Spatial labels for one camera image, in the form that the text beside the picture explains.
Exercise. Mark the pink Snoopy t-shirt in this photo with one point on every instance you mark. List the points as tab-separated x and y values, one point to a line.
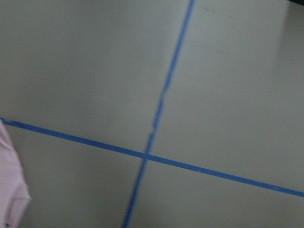
14	192

